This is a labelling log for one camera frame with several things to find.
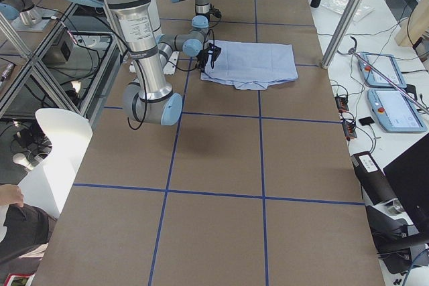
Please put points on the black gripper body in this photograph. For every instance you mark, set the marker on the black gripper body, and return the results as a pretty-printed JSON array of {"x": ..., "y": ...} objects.
[
  {"x": 203, "y": 57},
  {"x": 202, "y": 15}
]

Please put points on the blue striped button shirt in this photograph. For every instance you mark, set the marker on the blue striped button shirt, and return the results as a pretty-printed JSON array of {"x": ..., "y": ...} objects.
[{"x": 252, "y": 66}]

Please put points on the clear plastic bag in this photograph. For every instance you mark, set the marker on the clear plastic bag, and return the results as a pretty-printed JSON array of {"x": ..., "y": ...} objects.
[{"x": 339, "y": 6}]

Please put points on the upper blue teach pendant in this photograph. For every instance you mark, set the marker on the upper blue teach pendant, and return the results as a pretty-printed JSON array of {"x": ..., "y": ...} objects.
[{"x": 386, "y": 64}]

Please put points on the blue teach pendant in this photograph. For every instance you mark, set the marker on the blue teach pendant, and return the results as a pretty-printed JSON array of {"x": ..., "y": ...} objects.
[
  {"x": 394, "y": 112},
  {"x": 386, "y": 64}
]

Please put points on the white chair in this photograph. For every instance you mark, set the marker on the white chair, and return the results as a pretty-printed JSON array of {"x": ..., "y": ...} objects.
[{"x": 48, "y": 185}]

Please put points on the lower blue teach pendant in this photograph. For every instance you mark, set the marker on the lower blue teach pendant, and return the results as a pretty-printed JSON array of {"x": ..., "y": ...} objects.
[{"x": 394, "y": 112}]

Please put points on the black monitor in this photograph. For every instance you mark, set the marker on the black monitor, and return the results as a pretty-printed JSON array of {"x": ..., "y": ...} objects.
[{"x": 408, "y": 175}]

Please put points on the aluminium frame post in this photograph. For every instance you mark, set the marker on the aluminium frame post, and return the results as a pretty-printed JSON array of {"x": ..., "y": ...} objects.
[{"x": 339, "y": 33}]

